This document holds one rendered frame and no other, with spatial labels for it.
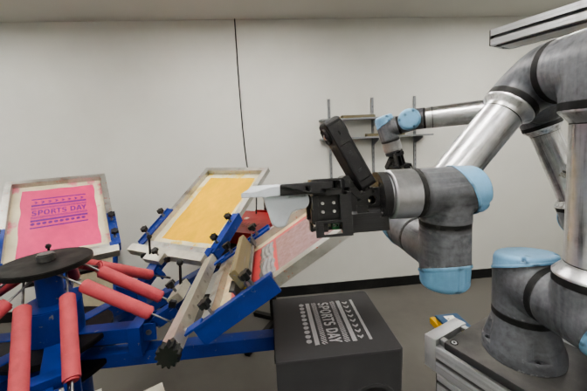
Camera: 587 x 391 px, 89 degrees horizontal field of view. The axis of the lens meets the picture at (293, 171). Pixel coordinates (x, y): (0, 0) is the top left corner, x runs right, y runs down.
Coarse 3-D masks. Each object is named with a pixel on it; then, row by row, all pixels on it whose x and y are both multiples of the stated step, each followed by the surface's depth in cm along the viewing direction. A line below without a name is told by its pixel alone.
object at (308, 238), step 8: (312, 232) 122; (328, 232) 111; (296, 240) 125; (304, 240) 120; (312, 240) 115; (288, 248) 123; (296, 248) 117; (304, 248) 113; (280, 256) 120; (288, 256) 115; (296, 256) 111; (280, 264) 112; (256, 272) 121; (256, 280) 114; (232, 296) 114
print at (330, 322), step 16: (304, 304) 146; (320, 304) 145; (336, 304) 144; (352, 304) 144; (304, 320) 132; (320, 320) 132; (336, 320) 131; (352, 320) 131; (304, 336) 122; (320, 336) 121; (336, 336) 121; (352, 336) 120; (368, 336) 120
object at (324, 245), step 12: (276, 228) 152; (264, 240) 152; (324, 240) 98; (336, 240) 98; (312, 252) 98; (324, 252) 98; (228, 264) 149; (288, 264) 99; (300, 264) 98; (276, 276) 97; (288, 276) 98; (216, 288) 123; (216, 300) 114; (204, 312) 107
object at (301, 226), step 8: (304, 216) 147; (296, 224) 144; (304, 224) 137; (288, 232) 141; (296, 232) 134; (304, 232) 128; (272, 240) 146; (280, 240) 138; (288, 240) 131; (280, 248) 128; (256, 256) 140; (256, 264) 129
